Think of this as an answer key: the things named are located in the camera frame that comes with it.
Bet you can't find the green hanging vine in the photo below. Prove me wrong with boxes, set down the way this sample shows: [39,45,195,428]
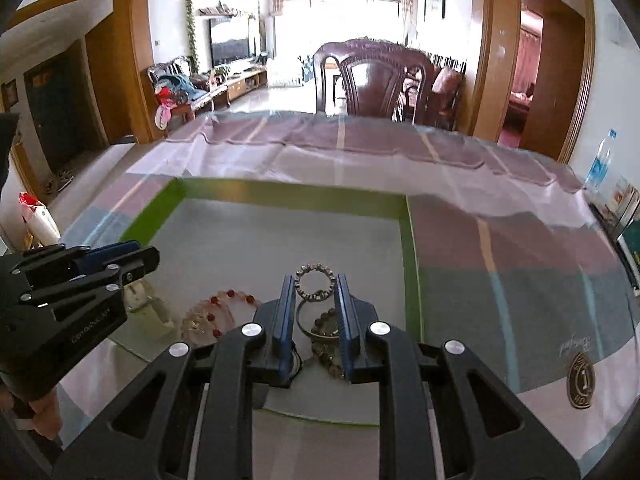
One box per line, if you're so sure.
[183,0,200,74]

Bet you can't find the green cardboard box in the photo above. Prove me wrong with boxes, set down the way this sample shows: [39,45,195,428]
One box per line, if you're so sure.
[106,177,427,429]

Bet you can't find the flat screen television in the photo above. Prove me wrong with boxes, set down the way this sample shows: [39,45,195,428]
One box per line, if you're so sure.
[208,16,251,69]

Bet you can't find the wooden armchair with clothes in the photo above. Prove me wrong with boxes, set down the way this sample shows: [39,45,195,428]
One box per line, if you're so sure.
[147,57,215,122]

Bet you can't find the wooden television cabinet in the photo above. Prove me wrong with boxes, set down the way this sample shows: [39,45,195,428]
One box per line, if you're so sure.
[212,64,269,107]

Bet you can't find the crystal bead bracelet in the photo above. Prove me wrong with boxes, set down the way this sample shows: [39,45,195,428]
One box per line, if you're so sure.
[293,262,335,304]

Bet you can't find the pink and red bead bracelet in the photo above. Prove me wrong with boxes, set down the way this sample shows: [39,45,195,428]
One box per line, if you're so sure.
[181,289,262,347]

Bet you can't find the red and white bag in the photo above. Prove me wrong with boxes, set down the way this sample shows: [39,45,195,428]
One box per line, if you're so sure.
[18,192,62,249]

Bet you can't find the silver bangle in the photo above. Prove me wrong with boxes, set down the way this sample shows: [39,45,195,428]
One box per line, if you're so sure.
[294,300,342,348]

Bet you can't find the clear plastic water bottle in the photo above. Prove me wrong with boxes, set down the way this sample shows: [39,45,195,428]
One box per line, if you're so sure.
[583,129,619,193]

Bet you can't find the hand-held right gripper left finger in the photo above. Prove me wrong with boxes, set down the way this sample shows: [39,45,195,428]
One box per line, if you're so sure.
[50,275,297,480]

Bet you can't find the dark wooden cushioned seat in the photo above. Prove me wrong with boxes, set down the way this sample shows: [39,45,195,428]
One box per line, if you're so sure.
[429,52,469,132]

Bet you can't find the small white object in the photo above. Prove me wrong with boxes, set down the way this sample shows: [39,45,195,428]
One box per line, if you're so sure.
[121,280,174,337]

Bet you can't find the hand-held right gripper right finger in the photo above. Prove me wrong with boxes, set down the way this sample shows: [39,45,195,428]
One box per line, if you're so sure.
[335,274,584,480]

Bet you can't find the brown wooden bead bracelet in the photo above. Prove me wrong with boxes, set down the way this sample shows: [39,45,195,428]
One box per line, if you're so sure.
[306,310,347,380]

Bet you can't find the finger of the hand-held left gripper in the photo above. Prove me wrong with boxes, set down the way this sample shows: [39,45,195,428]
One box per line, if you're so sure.
[10,240,142,286]
[20,246,161,306]

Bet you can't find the person's left hand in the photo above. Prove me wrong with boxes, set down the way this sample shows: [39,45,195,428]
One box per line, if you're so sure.
[0,371,65,442]

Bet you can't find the dark green box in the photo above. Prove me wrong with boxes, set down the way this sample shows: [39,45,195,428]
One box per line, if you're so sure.
[617,217,640,292]

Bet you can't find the dark carved wooden chair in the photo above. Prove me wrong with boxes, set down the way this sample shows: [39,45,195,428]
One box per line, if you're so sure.
[312,37,437,124]

